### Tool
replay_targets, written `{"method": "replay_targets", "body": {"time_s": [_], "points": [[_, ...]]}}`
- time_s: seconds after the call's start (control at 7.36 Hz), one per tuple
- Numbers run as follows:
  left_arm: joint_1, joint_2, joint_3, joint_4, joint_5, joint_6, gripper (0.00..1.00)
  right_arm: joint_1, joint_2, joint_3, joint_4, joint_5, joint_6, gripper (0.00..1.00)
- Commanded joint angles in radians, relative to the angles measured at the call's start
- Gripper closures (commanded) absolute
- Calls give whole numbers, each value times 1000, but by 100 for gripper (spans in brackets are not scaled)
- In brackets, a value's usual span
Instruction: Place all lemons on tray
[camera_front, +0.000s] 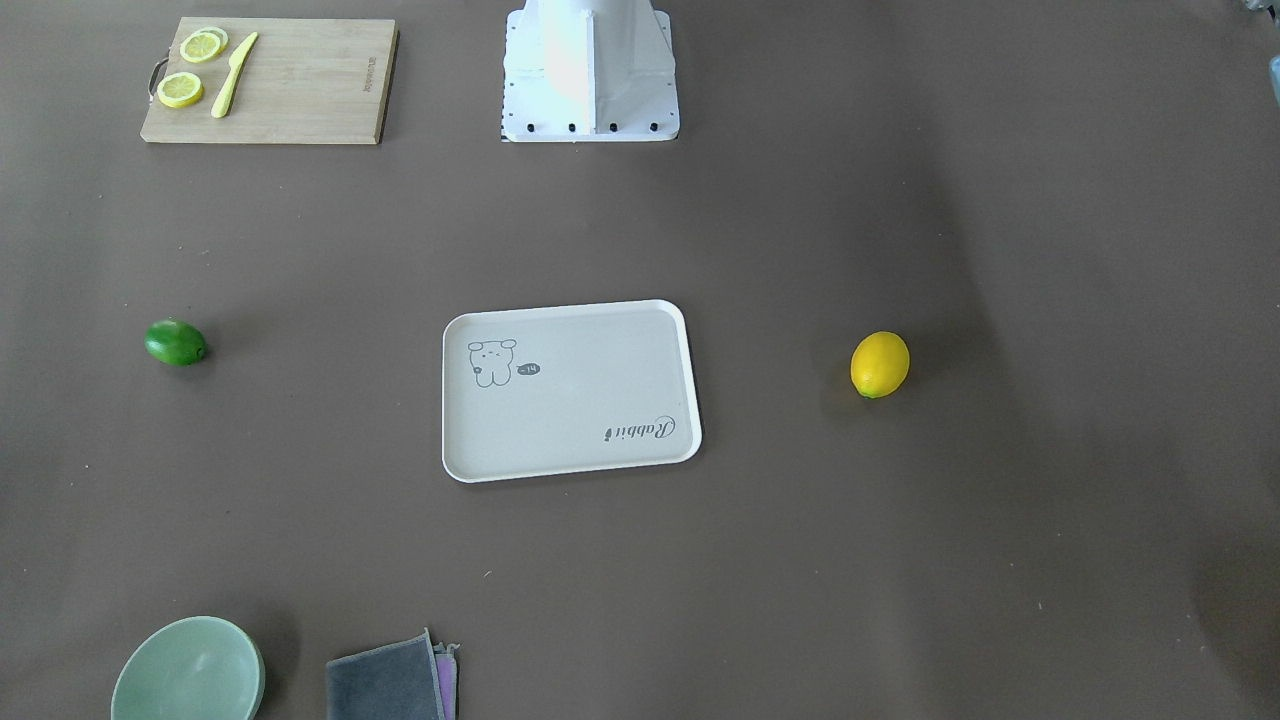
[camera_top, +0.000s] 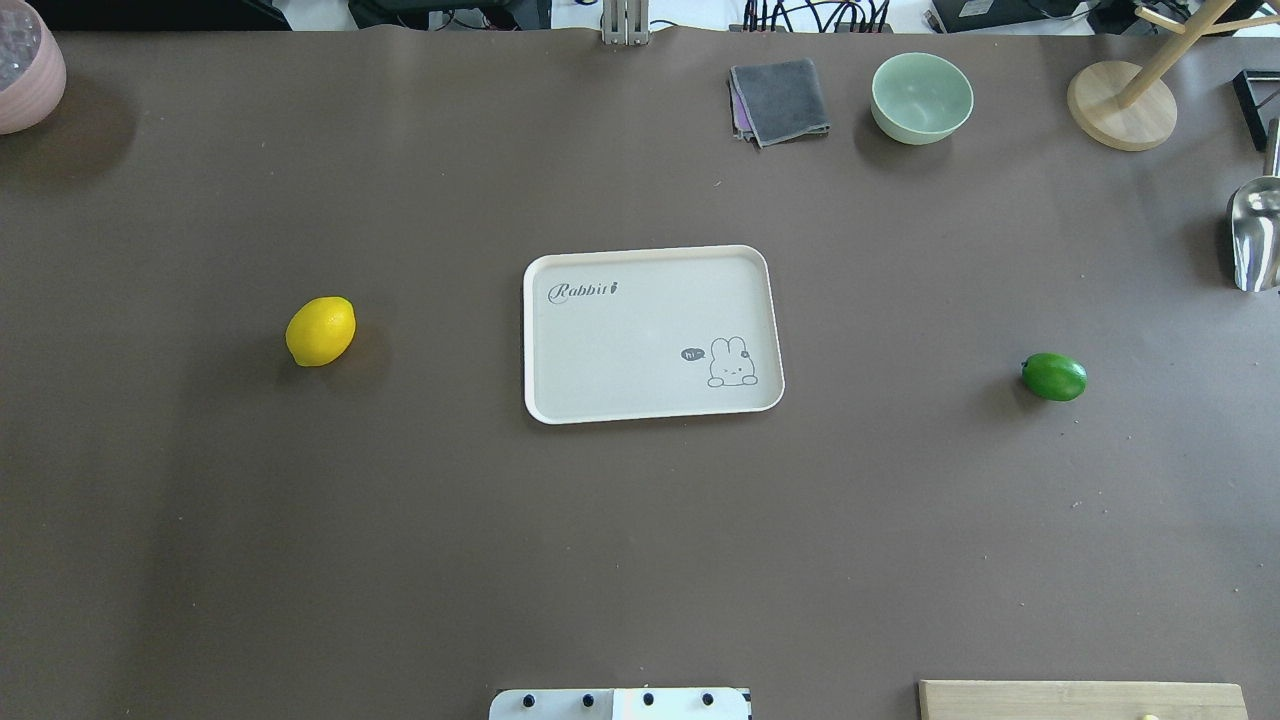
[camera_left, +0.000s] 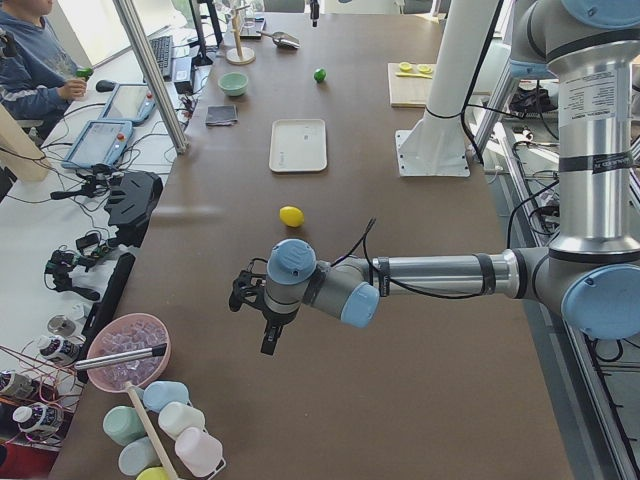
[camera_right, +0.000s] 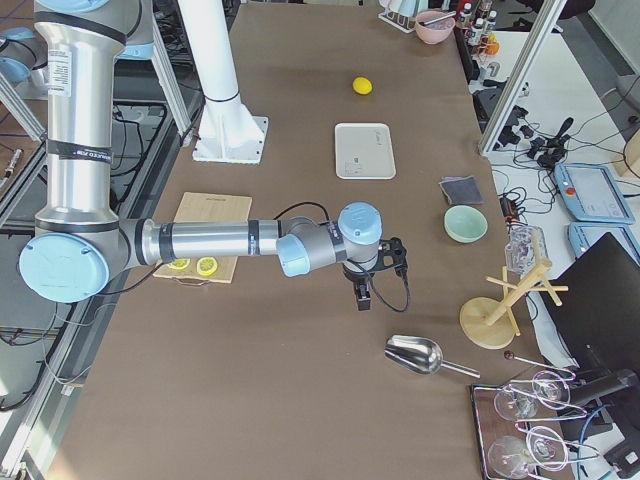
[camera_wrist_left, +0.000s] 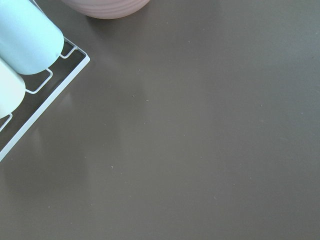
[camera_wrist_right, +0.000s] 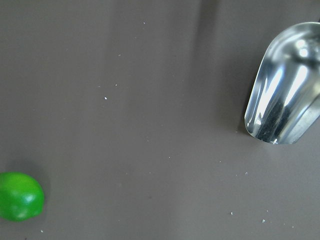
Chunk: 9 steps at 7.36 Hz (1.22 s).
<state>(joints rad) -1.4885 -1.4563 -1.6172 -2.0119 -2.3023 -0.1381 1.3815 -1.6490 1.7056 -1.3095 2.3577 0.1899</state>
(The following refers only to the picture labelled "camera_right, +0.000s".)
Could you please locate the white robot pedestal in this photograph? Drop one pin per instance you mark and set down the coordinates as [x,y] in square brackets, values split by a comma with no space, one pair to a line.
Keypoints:
[228,132]

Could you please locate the clear glass mug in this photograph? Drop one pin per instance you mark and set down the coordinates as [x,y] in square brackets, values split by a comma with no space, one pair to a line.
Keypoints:
[526,245]

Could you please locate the blue teach pendant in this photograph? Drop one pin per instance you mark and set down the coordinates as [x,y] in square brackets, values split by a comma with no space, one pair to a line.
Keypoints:
[591,194]
[582,235]

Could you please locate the cream rectangular tray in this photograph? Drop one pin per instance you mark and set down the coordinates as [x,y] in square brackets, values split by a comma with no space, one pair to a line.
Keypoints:
[363,151]

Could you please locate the aluminium frame post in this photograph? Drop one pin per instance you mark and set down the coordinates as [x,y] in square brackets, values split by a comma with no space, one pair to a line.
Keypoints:
[541,29]

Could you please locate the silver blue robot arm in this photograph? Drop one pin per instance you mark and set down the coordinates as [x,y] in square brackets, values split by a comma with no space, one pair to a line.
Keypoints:
[80,243]

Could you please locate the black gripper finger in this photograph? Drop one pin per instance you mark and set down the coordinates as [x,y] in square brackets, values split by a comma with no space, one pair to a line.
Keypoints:
[360,292]
[367,299]

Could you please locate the wooden mug tree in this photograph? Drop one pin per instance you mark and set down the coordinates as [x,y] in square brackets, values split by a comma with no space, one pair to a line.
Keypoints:
[491,324]

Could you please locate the black laptop monitor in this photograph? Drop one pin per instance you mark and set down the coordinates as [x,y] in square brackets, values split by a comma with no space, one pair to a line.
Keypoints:
[599,316]

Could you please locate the metal scoop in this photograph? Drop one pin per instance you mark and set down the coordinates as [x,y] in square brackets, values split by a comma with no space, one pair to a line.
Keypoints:
[422,355]

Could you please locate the grey folded cloth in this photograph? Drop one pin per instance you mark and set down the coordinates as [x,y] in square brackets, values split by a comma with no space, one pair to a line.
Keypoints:
[461,190]

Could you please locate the pink bowl with ice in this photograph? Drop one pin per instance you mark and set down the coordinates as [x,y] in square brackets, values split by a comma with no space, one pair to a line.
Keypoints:
[433,27]

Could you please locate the wooden cutting board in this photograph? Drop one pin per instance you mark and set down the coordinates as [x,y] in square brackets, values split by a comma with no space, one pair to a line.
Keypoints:
[201,207]

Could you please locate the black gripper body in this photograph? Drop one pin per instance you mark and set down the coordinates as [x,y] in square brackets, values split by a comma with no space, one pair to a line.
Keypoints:
[356,276]

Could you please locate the lemon slice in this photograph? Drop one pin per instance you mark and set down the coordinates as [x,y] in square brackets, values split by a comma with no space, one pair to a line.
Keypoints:
[179,264]
[206,266]

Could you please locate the wine glass rack tray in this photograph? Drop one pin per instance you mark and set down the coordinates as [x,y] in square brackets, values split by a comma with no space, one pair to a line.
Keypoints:
[517,426]

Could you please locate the mint green bowl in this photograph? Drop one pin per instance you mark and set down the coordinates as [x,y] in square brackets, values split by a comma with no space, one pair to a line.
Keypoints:
[465,224]

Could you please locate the yellow lemon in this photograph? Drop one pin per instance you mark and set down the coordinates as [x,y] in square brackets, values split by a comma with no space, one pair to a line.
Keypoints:
[362,86]

